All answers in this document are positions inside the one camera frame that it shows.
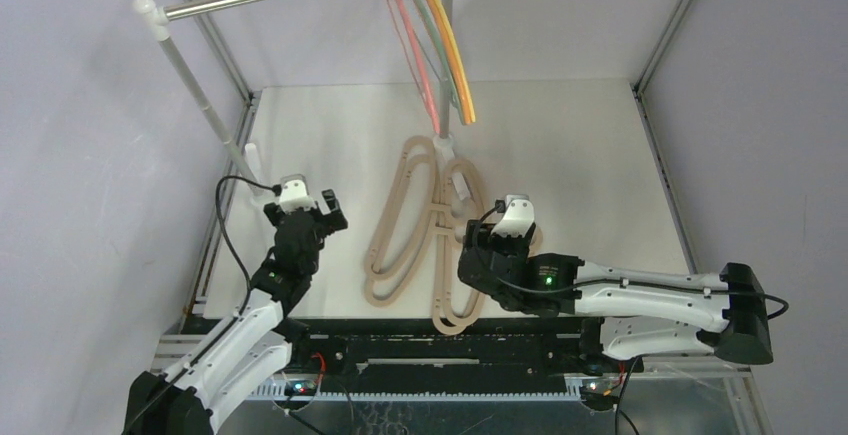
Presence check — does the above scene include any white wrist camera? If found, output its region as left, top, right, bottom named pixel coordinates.
left=276, top=174, right=317, bottom=213
left=492, top=194, right=535, bottom=238

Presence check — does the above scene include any left rack post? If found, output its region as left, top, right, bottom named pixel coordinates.
left=132, top=0, right=256, bottom=182

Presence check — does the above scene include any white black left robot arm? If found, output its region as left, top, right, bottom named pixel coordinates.
left=123, top=179, right=348, bottom=434

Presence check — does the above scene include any black camera cable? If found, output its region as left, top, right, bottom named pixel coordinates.
left=215, top=175, right=280, bottom=317
left=473, top=203, right=791, bottom=322

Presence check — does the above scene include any aluminium frame rail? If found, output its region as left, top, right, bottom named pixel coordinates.
left=148, top=332, right=753, bottom=403

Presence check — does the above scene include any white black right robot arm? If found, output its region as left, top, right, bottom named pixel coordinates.
left=458, top=219, right=779, bottom=371

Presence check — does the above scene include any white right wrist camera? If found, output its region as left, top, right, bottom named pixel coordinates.
left=492, top=194, right=535, bottom=238

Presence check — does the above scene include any orange wire hanger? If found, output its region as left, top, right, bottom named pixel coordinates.
left=412, top=0, right=476, bottom=132

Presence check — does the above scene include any right rack post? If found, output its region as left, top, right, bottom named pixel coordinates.
left=433, top=0, right=457, bottom=152

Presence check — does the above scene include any black left camera cable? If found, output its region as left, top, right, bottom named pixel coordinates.
left=215, top=175, right=280, bottom=317

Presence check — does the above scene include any black right camera cable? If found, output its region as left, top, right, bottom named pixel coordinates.
left=473, top=203, right=791, bottom=322

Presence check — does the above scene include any rack post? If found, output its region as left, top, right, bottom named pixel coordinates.
left=433, top=0, right=457, bottom=152
left=132, top=0, right=256, bottom=182

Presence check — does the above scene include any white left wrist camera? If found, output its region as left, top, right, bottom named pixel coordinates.
left=276, top=174, right=317, bottom=213

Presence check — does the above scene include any pink wire hanger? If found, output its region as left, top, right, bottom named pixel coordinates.
left=385, top=0, right=441, bottom=134

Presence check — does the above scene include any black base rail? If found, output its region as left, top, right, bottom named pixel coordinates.
left=178, top=315, right=647, bottom=397

